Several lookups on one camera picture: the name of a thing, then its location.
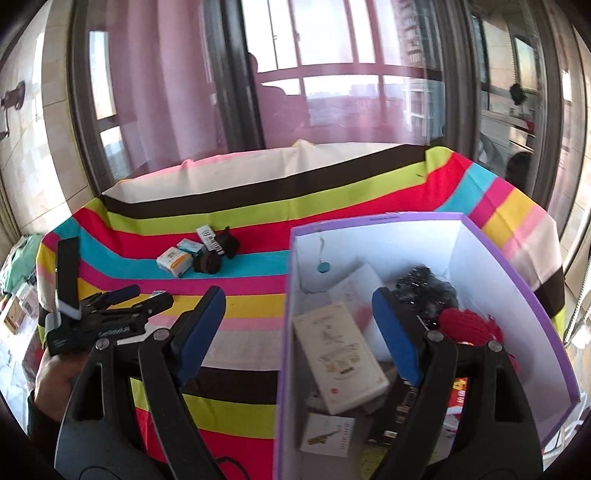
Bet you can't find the dark window frame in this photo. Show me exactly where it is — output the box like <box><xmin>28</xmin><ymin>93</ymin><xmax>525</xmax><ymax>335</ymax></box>
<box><xmin>68</xmin><ymin>0</ymin><xmax>564</xmax><ymax>208</ymax></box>

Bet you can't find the person's left hand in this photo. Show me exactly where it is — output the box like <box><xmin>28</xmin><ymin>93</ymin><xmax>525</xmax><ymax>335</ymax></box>
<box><xmin>33</xmin><ymin>353</ymin><xmax>88</xmax><ymax>423</ymax></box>

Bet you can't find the white washing machine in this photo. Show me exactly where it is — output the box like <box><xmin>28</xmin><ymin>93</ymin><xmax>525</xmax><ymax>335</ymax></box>
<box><xmin>478</xmin><ymin>117</ymin><xmax>536</xmax><ymax>185</ymax></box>

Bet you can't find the striped colourful tablecloth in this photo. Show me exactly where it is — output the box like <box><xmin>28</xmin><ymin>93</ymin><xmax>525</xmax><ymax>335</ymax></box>
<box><xmin>34</xmin><ymin>138</ymin><xmax>566</xmax><ymax>480</ymax></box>

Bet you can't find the green cloth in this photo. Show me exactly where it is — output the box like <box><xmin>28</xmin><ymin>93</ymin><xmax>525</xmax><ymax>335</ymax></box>
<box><xmin>0</xmin><ymin>233</ymin><xmax>44</xmax><ymax>291</ymax></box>

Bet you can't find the white orange packet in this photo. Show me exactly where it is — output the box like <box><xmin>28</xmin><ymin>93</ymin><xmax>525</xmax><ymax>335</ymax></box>
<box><xmin>156</xmin><ymin>247</ymin><xmax>194</xmax><ymax>278</ymax></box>

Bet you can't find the small white box with logo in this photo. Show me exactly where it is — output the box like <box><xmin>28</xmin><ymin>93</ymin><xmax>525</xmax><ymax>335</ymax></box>
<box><xmin>195</xmin><ymin>224</ymin><xmax>225</xmax><ymax>254</ymax></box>

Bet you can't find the cardboard box white label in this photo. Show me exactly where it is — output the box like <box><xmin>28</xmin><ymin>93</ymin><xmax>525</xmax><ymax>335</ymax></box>
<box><xmin>0</xmin><ymin>293</ymin><xmax>41</xmax><ymax>334</ymax></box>

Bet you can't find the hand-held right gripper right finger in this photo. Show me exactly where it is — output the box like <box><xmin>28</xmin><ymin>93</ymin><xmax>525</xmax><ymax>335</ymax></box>
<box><xmin>372</xmin><ymin>286</ymin><xmax>544</xmax><ymax>480</ymax></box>

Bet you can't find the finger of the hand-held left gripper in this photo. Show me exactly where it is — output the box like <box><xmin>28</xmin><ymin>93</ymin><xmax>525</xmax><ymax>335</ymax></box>
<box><xmin>97</xmin><ymin>292</ymin><xmax>175</xmax><ymax>326</ymax></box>
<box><xmin>78</xmin><ymin>284</ymin><xmax>141</xmax><ymax>317</ymax></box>

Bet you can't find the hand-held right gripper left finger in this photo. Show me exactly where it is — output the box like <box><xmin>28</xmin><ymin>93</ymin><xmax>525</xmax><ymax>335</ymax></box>
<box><xmin>55</xmin><ymin>285</ymin><xmax>228</xmax><ymax>480</ymax></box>

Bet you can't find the white foam block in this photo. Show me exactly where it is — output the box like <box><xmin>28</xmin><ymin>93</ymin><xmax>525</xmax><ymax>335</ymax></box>
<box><xmin>330</xmin><ymin>263</ymin><xmax>398</xmax><ymax>363</ymax></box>

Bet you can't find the purple box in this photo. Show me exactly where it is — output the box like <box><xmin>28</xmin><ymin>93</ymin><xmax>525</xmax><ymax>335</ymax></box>
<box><xmin>276</xmin><ymin>211</ymin><xmax>581</xmax><ymax>480</ymax></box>

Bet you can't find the teal tag on string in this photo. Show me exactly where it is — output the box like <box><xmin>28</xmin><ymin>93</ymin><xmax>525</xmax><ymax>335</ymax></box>
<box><xmin>316</xmin><ymin>233</ymin><xmax>331</xmax><ymax>274</ymax></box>

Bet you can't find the red knitted hat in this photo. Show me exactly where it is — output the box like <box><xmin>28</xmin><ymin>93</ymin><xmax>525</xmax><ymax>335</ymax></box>
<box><xmin>436</xmin><ymin>307</ymin><xmax>506</xmax><ymax>347</ymax></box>

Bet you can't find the small white box yellow print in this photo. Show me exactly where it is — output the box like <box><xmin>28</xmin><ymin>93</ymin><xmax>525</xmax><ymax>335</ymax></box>
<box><xmin>299</xmin><ymin>412</ymin><xmax>356</xmax><ymax>457</ymax></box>

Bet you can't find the pink curtain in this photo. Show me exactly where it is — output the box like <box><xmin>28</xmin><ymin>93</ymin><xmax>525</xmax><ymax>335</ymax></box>
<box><xmin>106</xmin><ymin>0</ymin><xmax>444</xmax><ymax>162</ymax></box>

